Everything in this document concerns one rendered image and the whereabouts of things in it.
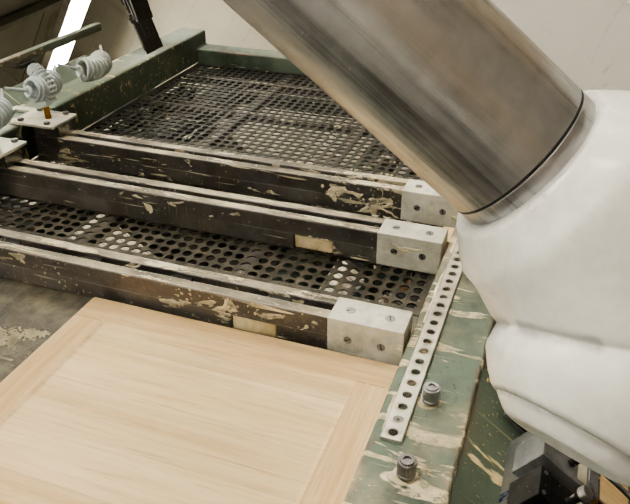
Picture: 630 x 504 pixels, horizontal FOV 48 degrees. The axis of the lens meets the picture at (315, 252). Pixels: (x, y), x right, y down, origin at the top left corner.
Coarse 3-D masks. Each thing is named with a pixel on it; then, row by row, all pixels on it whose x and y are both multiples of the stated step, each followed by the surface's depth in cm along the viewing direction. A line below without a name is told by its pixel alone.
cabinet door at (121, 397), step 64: (128, 320) 122; (192, 320) 122; (0, 384) 108; (64, 384) 109; (128, 384) 109; (192, 384) 109; (256, 384) 108; (320, 384) 108; (384, 384) 108; (0, 448) 98; (64, 448) 98; (128, 448) 98; (192, 448) 98; (256, 448) 97; (320, 448) 97
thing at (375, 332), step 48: (0, 240) 136; (48, 240) 135; (96, 288) 129; (144, 288) 125; (192, 288) 121; (240, 288) 122; (288, 288) 120; (288, 336) 118; (336, 336) 115; (384, 336) 111
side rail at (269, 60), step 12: (204, 48) 254; (216, 48) 254; (228, 48) 254; (240, 48) 254; (252, 48) 254; (204, 60) 254; (216, 60) 253; (228, 60) 251; (240, 60) 249; (252, 60) 248; (264, 60) 246; (276, 60) 245; (288, 60) 243; (216, 72) 255; (240, 72) 252; (264, 72) 248; (288, 72) 245; (300, 72) 244
